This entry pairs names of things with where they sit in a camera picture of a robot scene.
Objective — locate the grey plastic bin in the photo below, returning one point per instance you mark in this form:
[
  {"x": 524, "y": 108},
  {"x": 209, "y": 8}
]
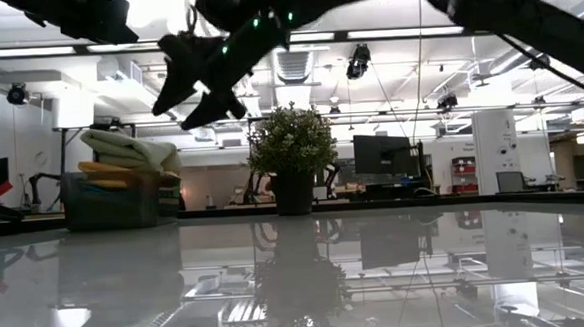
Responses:
[{"x": 104, "y": 208}]

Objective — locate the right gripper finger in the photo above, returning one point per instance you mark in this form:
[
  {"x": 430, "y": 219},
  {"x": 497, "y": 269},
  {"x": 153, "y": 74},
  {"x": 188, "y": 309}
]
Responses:
[
  {"x": 178, "y": 87},
  {"x": 214, "y": 107}
]

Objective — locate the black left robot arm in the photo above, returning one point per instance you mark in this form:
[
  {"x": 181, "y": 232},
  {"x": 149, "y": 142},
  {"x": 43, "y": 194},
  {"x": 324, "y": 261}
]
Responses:
[{"x": 38, "y": 6}]

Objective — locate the black background robot arm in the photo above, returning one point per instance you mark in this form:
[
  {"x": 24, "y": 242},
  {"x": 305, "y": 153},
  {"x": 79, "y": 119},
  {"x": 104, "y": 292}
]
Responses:
[{"x": 38, "y": 184}]

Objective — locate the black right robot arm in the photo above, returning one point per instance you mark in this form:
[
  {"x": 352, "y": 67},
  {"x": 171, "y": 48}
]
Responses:
[{"x": 464, "y": 4}]

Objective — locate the black computer monitor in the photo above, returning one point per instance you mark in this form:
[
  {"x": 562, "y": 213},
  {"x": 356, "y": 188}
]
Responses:
[{"x": 381, "y": 154}]

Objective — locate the small potted green plant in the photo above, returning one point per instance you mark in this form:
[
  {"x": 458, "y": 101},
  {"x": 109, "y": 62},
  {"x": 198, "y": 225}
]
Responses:
[{"x": 291, "y": 143}]

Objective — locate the white pillar cabinet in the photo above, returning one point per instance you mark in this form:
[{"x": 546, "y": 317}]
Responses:
[{"x": 494, "y": 148}]

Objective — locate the green microfiber towel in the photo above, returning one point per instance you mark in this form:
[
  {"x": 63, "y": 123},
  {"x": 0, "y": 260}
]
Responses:
[{"x": 131, "y": 149}]

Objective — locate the black ceiling spotlight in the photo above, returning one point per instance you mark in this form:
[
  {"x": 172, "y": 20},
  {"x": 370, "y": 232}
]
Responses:
[
  {"x": 447, "y": 101},
  {"x": 539, "y": 63},
  {"x": 18, "y": 94}
]

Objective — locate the blue microfiber towel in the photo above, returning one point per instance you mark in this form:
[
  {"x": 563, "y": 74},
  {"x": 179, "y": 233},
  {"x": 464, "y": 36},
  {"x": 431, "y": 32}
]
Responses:
[{"x": 169, "y": 195}]

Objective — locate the red shelf bins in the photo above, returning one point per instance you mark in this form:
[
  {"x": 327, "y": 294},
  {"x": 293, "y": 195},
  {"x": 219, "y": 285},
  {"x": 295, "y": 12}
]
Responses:
[{"x": 463, "y": 174}]

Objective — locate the orange microfiber towel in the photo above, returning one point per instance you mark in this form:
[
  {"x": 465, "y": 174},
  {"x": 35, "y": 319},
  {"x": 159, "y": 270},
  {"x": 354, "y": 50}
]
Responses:
[{"x": 102, "y": 168}]

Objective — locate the black overhead camera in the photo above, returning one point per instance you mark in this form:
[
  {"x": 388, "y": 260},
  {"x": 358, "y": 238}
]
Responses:
[{"x": 358, "y": 62}]

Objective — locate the black aluminium rig frame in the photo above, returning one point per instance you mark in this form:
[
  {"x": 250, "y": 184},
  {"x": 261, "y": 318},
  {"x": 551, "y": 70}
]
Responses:
[{"x": 405, "y": 32}]

